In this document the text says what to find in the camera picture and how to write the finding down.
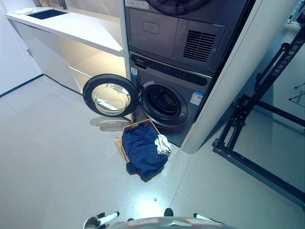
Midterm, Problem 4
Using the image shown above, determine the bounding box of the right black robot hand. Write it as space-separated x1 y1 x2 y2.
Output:
193 213 216 222

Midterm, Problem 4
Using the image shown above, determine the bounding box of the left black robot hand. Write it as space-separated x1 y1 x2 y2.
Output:
83 211 120 229

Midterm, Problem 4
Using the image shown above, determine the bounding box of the brown cardboard basket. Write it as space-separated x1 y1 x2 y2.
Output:
114 118 171 164

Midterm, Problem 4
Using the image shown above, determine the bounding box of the grey front-load washing machine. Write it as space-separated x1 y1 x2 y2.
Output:
129 51 214 148

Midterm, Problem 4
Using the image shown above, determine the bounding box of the round washing machine door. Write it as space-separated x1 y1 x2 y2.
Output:
82 73 140 118

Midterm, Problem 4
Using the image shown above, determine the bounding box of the silver robot torso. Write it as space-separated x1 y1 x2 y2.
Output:
108 216 226 229

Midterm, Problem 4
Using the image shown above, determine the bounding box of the dark blue garment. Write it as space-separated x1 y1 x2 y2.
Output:
122 124 169 183

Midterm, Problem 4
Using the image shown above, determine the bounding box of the white and black garment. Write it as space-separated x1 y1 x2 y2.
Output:
154 134 172 156

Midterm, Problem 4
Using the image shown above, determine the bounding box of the white tall cabinet panel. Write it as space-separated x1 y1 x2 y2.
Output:
180 0 290 155

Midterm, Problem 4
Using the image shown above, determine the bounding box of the white counter cabinet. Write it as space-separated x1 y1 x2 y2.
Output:
5 6 132 121

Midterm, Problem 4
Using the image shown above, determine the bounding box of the grey stacked dryer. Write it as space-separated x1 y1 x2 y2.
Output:
123 0 250 78

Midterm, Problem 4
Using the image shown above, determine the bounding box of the dark rectangular sink basin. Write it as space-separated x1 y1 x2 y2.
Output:
25 9 70 21

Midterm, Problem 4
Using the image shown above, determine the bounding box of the black metal gantry frame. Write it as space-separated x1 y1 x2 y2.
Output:
212 25 305 209

